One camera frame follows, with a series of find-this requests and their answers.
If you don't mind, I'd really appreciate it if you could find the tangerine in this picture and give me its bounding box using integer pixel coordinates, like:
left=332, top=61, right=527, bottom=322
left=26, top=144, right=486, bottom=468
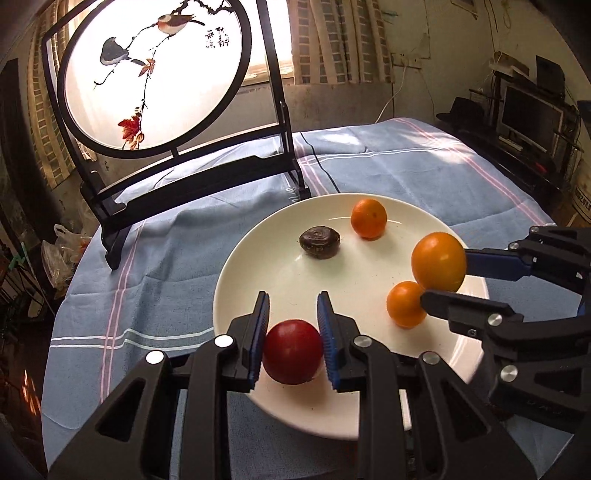
left=351, top=198, right=388, bottom=240

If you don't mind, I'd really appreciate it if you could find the black speaker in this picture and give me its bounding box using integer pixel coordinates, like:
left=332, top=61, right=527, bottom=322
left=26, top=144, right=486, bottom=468
left=536, top=55, right=567, bottom=94

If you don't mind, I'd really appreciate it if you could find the plastic bag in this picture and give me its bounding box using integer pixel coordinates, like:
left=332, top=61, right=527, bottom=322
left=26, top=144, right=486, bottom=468
left=41, top=224, right=92, bottom=292

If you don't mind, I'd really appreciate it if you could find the orange tomato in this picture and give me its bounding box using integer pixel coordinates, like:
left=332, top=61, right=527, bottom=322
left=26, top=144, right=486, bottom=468
left=411, top=232, right=468, bottom=292
left=386, top=281, right=428, bottom=329

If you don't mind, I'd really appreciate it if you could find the round bird painting screen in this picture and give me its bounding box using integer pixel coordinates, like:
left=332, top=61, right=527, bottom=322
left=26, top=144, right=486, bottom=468
left=41, top=0, right=311, bottom=271

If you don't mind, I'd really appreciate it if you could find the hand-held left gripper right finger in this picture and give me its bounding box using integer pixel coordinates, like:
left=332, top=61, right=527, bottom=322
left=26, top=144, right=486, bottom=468
left=317, top=291, right=536, bottom=480

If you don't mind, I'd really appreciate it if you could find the white plastic bucket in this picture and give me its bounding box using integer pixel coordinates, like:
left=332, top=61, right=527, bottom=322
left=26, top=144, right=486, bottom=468
left=570, top=180, right=591, bottom=228

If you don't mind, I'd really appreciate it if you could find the black cable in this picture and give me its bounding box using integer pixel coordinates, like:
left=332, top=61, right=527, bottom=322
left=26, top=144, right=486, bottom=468
left=300, top=133, right=343, bottom=195

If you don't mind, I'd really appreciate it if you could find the window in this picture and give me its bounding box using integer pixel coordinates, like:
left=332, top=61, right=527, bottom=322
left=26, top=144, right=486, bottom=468
left=245, top=0, right=297, bottom=80

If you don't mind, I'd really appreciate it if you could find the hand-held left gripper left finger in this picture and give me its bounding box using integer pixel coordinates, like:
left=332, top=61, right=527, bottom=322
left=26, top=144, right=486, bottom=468
left=48, top=291, right=270, bottom=480

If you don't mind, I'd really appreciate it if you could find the wall socket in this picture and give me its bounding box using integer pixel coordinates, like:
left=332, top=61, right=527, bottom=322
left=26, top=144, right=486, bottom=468
left=391, top=51, right=424, bottom=71

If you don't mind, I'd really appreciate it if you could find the computer monitor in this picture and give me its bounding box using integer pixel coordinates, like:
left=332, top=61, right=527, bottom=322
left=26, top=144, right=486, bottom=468
left=498, top=82, right=565, bottom=149

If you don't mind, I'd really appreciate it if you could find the blue striped tablecloth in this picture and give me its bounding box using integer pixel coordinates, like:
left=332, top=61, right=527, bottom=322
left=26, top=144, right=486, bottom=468
left=41, top=117, right=578, bottom=480

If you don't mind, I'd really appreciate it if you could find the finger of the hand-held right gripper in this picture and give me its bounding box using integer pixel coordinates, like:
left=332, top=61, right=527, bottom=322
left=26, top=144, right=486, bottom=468
left=420, top=289, right=591, bottom=433
left=464, top=224, right=591, bottom=297

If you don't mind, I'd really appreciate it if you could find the black hat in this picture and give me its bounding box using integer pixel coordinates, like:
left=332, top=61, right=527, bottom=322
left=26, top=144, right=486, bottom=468
left=436, top=96, right=486, bottom=128

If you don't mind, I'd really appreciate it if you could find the brick pattern curtain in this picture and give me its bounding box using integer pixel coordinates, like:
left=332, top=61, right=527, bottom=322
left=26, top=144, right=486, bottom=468
left=288, top=0, right=396, bottom=86
left=25, top=23, right=78, bottom=190

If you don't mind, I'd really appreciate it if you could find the black desk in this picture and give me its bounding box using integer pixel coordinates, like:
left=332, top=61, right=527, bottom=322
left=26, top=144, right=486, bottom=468
left=462, top=88, right=583, bottom=204

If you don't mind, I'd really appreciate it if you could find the white round plate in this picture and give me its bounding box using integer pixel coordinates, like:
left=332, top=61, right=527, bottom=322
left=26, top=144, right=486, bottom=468
left=212, top=193, right=490, bottom=441

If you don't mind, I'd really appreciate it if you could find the white cable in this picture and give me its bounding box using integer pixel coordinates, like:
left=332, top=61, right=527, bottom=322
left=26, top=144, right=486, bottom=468
left=374, top=60, right=410, bottom=125

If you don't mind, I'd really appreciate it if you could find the red tomato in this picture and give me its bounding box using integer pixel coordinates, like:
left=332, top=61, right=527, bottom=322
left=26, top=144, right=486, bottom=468
left=262, top=318, right=324, bottom=386

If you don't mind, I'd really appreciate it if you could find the dark brown water chestnut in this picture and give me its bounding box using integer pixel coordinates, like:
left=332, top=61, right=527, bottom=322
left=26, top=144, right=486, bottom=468
left=298, top=225, right=342, bottom=260

